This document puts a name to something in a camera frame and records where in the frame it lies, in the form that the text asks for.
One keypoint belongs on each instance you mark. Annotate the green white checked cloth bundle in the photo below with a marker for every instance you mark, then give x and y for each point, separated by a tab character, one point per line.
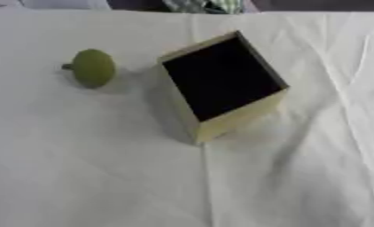
203	6

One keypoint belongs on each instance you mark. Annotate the tan cardboard box black inside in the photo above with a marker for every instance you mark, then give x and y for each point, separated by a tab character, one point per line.
223	79

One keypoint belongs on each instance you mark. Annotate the green toy fruit with stem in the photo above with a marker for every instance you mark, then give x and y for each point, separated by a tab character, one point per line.
93	68

